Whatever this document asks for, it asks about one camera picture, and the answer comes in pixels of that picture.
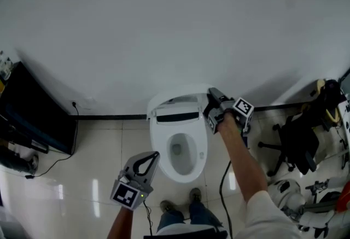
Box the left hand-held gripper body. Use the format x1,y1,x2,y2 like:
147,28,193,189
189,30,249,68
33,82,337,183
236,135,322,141
109,174,154,211

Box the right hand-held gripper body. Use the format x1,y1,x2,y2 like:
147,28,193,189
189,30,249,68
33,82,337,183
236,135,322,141
207,95,255,135

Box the white toilet lid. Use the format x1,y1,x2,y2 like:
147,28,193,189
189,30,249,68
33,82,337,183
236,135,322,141
146,84,210,123

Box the person's right forearm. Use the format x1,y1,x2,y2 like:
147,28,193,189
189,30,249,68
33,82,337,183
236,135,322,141
217,113,269,205

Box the person's left forearm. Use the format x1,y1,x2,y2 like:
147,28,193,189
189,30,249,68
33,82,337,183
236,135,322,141
106,206,135,239

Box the white toilet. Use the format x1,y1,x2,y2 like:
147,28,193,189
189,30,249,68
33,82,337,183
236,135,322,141
149,106,210,184

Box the person's left shoe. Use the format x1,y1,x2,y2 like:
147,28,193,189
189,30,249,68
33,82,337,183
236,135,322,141
160,199,176,213

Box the person's left leg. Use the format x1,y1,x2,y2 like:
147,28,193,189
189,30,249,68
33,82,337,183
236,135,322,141
156,209,185,233

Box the black office chair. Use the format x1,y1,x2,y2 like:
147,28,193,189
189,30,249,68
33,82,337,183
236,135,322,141
258,114,320,177

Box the black chest device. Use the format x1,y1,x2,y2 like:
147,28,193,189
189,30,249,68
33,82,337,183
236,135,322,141
143,228,219,239

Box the cream yellow chair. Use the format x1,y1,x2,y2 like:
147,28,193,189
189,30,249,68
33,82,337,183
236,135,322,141
302,79,342,129

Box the black clothing bundle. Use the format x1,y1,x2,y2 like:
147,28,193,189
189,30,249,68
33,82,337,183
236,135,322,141
314,79,346,126

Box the white robot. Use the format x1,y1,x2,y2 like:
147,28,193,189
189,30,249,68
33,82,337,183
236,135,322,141
267,177,350,238

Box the white office desk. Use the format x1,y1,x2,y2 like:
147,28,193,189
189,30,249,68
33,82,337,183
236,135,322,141
337,68,350,156

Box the black cabinet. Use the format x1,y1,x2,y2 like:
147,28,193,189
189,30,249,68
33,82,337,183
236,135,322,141
0,61,79,155

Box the white shirt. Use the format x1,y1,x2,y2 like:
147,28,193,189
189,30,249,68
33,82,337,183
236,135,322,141
155,190,304,239

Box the clear bottles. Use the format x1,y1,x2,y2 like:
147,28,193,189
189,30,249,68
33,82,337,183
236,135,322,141
0,51,13,80

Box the black wall power cable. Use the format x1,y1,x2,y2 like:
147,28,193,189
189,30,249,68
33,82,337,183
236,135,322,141
24,101,80,180

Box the thick black gripper cable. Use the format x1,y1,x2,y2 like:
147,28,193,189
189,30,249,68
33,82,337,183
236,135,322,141
219,160,234,239

